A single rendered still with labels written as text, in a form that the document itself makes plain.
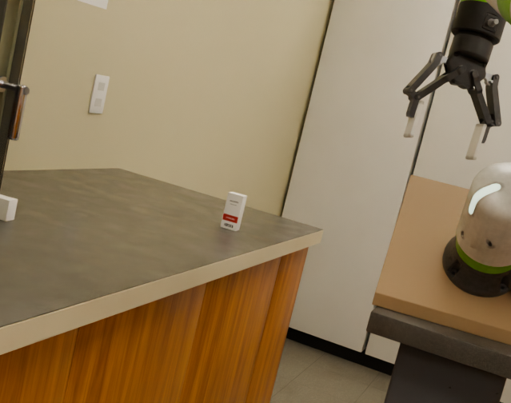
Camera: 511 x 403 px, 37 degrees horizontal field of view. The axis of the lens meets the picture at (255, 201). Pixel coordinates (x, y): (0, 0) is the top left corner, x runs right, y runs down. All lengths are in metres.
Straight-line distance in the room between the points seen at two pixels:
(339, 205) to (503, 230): 2.67
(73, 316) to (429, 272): 0.72
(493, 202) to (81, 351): 0.71
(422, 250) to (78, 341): 0.70
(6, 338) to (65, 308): 0.12
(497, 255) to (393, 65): 2.61
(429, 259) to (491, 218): 0.23
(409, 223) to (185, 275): 0.48
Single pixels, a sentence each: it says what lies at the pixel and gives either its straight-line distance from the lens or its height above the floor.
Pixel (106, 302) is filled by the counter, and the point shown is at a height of 0.93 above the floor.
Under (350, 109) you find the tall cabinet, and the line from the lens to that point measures 3.98.
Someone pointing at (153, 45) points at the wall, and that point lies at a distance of 2.54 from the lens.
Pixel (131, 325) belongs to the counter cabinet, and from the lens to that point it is 1.34.
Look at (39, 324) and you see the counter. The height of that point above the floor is 0.93.
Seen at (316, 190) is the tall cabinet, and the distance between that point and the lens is 4.02.
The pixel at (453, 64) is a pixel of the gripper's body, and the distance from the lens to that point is 1.48.
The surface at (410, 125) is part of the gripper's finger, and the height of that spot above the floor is 1.29.
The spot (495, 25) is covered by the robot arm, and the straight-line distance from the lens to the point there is 1.49.
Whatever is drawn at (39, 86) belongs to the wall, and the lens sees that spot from 2.11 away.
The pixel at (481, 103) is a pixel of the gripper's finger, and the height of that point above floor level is 1.36.
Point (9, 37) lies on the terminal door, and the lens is 1.30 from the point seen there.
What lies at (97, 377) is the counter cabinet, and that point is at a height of 0.77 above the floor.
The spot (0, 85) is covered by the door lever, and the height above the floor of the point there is 1.20.
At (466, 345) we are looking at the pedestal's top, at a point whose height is 0.93.
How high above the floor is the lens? 1.29
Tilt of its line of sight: 8 degrees down
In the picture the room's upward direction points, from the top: 13 degrees clockwise
